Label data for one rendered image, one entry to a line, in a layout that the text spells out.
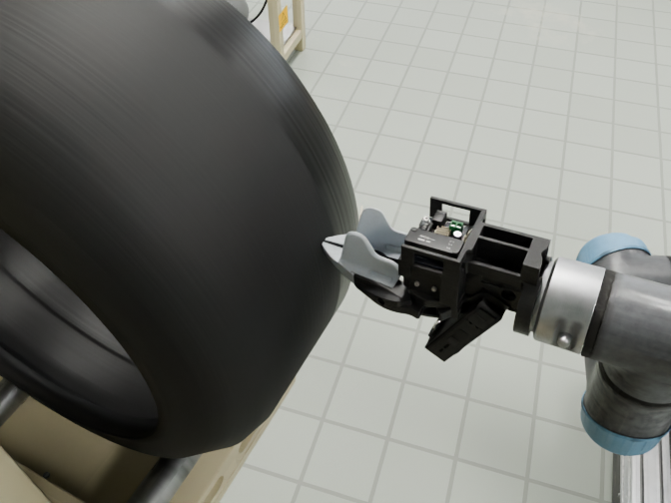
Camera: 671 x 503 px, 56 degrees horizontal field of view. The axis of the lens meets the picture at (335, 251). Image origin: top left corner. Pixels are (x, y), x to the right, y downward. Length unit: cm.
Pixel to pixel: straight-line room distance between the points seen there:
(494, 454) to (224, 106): 155
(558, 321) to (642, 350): 6
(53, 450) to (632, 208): 227
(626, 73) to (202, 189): 319
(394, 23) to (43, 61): 328
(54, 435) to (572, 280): 83
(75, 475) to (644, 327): 82
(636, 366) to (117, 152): 43
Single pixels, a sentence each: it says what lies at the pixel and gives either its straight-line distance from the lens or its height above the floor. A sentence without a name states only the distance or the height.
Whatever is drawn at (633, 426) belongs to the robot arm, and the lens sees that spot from 62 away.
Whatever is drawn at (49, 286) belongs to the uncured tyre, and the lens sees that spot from 106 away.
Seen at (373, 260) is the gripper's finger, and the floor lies 129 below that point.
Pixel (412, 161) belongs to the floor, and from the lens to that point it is 273.
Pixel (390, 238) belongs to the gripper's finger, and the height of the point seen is 128.
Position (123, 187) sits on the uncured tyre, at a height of 141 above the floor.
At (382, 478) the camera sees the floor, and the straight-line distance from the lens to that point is 186.
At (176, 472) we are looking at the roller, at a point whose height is 92.
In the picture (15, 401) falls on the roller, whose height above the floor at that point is 91.
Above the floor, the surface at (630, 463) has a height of 22.
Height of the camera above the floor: 172
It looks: 48 degrees down
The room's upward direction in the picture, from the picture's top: straight up
